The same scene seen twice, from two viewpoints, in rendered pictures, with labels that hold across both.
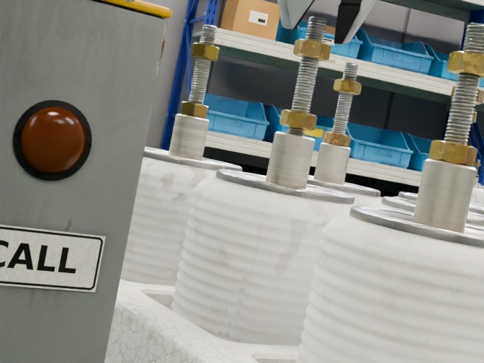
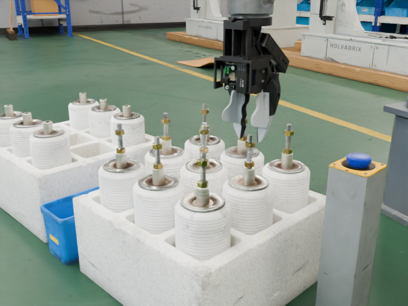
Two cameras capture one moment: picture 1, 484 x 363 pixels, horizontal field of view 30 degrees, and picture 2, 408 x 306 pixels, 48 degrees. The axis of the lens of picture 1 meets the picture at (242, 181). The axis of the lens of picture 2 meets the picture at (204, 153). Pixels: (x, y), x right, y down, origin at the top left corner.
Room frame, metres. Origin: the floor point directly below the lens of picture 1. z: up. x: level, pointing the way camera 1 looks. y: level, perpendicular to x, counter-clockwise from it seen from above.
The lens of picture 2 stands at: (0.73, 0.72, 0.59)
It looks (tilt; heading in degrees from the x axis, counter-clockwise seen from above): 20 degrees down; 258
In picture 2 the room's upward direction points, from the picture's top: straight up
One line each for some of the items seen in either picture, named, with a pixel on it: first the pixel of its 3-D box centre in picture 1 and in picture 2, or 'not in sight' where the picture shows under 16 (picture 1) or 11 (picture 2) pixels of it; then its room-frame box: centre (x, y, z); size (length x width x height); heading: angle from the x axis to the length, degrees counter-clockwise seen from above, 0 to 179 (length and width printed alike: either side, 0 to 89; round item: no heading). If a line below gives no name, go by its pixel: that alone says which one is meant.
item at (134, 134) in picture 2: not in sight; (129, 146); (0.68, -0.55, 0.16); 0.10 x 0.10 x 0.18
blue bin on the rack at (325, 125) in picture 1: (298, 129); not in sight; (5.15, -0.26, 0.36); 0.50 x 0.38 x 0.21; 17
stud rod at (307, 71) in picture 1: (304, 88); (249, 155); (0.48, -0.02, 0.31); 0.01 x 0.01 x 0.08
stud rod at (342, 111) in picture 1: (341, 115); (157, 156); (0.65, -0.06, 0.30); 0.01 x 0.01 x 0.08
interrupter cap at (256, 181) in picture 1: (284, 189); (248, 183); (0.48, -0.02, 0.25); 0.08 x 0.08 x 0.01
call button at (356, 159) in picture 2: not in sight; (358, 161); (0.33, 0.08, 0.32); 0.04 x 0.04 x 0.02
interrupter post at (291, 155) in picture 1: (289, 165); (248, 176); (0.48, -0.02, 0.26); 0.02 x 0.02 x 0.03
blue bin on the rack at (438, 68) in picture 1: (451, 68); not in sight; (5.41, -1.09, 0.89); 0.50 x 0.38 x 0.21; 16
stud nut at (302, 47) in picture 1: (312, 50); (249, 144); (0.48, -0.02, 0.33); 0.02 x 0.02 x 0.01; 21
